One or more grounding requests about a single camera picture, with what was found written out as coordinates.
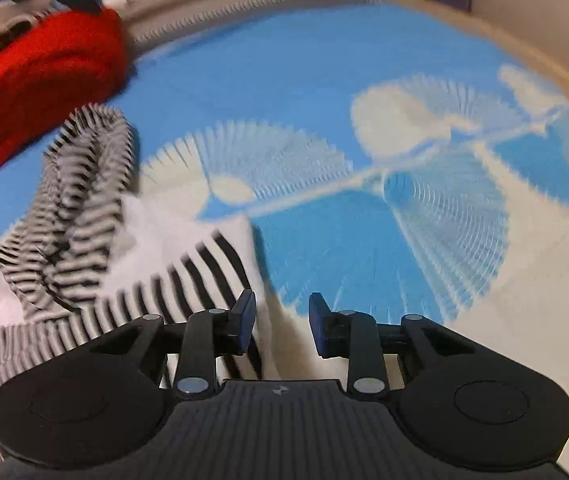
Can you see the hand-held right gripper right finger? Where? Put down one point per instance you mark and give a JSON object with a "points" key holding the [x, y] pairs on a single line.
{"points": [[319, 330]]}

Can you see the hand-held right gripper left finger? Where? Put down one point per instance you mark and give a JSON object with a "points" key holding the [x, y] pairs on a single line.
{"points": [[244, 322]]}

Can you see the black white striped shirt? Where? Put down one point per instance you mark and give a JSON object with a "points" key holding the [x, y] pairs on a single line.
{"points": [[89, 200]]}

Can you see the blue cream patterned bed sheet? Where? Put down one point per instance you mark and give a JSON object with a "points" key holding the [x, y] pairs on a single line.
{"points": [[274, 80]]}

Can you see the red folded blanket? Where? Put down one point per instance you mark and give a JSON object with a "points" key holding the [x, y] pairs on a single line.
{"points": [[44, 85]]}

